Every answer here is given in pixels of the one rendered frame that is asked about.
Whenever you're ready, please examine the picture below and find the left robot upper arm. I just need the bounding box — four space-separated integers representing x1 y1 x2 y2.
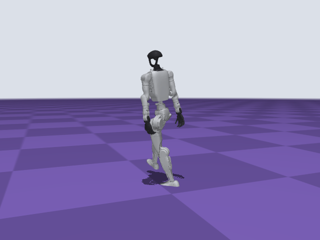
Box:
141 73 152 101

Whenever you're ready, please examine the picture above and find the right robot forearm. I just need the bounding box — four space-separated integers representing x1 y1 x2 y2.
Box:
171 92 181 113

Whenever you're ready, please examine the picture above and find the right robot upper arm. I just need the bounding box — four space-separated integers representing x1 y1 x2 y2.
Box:
167 70 177 97

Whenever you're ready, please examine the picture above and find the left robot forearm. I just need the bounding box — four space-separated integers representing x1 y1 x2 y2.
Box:
140 95 150 121

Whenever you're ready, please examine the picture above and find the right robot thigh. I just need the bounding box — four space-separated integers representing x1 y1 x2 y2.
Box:
159 112 172 131

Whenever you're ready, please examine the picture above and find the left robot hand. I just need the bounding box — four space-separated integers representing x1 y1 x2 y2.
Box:
144 116 156 135

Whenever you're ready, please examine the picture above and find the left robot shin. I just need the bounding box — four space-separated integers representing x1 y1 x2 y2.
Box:
157 149 174 183

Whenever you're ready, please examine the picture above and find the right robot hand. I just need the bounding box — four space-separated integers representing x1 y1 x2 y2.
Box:
175 108 185 127

